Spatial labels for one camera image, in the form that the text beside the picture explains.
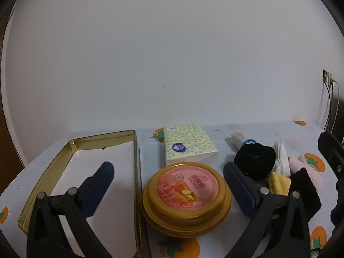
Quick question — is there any black rhinestone cloth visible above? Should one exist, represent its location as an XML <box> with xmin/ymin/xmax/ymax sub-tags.
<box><xmin>234</xmin><ymin>142</ymin><xmax>276</xmax><ymax>180</ymax></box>

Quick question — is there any black cable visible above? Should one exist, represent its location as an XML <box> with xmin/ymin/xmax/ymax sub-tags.
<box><xmin>323</xmin><ymin>81</ymin><xmax>333</xmax><ymax>133</ymax></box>

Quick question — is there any yellow cloth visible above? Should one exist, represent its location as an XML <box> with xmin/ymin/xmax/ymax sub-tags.
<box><xmin>267</xmin><ymin>171</ymin><xmax>291</xmax><ymax>196</ymax></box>

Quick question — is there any white knitted glove blue cuff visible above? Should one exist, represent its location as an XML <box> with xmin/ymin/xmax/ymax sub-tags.
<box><xmin>230</xmin><ymin>130</ymin><xmax>257</xmax><ymax>151</ymax></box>

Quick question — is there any pink towel yellow hem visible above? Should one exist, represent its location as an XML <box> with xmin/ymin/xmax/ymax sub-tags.
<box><xmin>301</xmin><ymin>164</ymin><xmax>323</xmax><ymax>191</ymax></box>

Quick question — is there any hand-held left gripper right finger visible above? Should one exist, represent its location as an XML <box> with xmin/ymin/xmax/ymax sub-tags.
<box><xmin>223</xmin><ymin>162</ymin><xmax>319</xmax><ymax>258</ymax></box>

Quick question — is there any yellow green patterned tissue pack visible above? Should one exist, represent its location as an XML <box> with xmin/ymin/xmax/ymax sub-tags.
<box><xmin>163</xmin><ymin>124</ymin><xmax>219</xmax><ymax>166</ymax></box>

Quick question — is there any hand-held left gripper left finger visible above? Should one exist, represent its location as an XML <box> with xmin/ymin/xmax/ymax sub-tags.
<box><xmin>26</xmin><ymin>162</ymin><xmax>115</xmax><ymax>258</ymax></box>

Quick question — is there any pale pink cloth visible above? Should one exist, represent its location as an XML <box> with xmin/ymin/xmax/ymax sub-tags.
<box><xmin>288</xmin><ymin>154</ymin><xmax>305</xmax><ymax>174</ymax></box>

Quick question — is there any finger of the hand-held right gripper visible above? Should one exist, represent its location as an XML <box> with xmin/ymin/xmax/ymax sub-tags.
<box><xmin>318</xmin><ymin>132</ymin><xmax>344</xmax><ymax>174</ymax></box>

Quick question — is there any wooden door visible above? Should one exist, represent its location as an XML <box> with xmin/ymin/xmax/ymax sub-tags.
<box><xmin>0</xmin><ymin>3</ymin><xmax>26</xmax><ymax>197</ymax></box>

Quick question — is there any wall socket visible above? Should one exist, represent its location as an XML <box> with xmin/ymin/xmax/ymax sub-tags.
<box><xmin>323</xmin><ymin>69</ymin><xmax>334</xmax><ymax>88</ymax></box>

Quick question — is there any black wristband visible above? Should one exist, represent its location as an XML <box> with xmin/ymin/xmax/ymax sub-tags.
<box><xmin>289</xmin><ymin>167</ymin><xmax>322</xmax><ymax>222</ymax></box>

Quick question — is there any white dotted cloth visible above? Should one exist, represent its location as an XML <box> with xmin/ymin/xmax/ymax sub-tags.
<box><xmin>271</xmin><ymin>137</ymin><xmax>291</xmax><ymax>178</ymax></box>

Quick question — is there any yellow bowl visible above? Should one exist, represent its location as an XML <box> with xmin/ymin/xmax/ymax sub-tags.
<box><xmin>141</xmin><ymin>162</ymin><xmax>232</xmax><ymax>238</ymax></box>

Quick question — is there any rectangular gold tin box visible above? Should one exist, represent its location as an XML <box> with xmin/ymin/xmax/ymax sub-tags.
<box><xmin>17</xmin><ymin>129</ymin><xmax>151</xmax><ymax>258</ymax></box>

